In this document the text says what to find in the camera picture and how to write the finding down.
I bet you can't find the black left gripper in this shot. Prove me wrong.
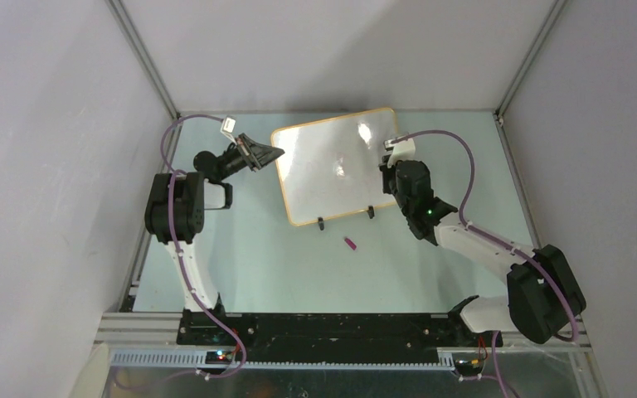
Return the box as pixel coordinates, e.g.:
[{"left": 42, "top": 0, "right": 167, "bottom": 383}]
[{"left": 218, "top": 134, "right": 284, "bottom": 182}]

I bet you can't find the yellow framed whiteboard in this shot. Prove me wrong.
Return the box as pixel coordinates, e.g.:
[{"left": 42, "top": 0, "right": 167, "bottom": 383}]
[{"left": 270, "top": 108, "right": 398, "bottom": 226}]

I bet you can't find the magenta marker cap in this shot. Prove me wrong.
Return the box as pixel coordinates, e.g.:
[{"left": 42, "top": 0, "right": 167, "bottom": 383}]
[{"left": 343, "top": 237, "right": 357, "bottom": 250}]

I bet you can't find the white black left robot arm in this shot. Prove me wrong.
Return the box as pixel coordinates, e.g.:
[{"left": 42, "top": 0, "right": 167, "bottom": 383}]
[{"left": 143, "top": 133, "right": 285, "bottom": 313}]

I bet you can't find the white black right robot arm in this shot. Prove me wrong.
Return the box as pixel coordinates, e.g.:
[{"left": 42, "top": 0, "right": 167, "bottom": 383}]
[{"left": 379, "top": 160, "right": 586, "bottom": 347}]

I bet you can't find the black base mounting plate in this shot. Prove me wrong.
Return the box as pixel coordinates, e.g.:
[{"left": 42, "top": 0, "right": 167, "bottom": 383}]
[{"left": 176, "top": 310, "right": 503, "bottom": 365}]

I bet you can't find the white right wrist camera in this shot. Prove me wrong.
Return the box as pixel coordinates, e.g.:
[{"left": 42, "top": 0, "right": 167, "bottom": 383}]
[{"left": 383, "top": 137, "right": 416, "bottom": 167}]

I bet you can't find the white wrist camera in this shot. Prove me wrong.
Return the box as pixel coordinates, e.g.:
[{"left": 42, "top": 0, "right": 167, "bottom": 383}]
[
  {"left": 383, "top": 137, "right": 416, "bottom": 167},
  {"left": 220, "top": 115, "right": 236, "bottom": 143}
]

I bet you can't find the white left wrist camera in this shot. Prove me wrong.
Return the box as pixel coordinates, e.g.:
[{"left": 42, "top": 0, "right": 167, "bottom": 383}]
[{"left": 220, "top": 115, "right": 236, "bottom": 143}]

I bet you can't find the grey slotted cable duct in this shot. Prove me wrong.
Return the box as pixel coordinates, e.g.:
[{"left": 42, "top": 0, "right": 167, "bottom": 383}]
[{"left": 110, "top": 351, "right": 457, "bottom": 371}]

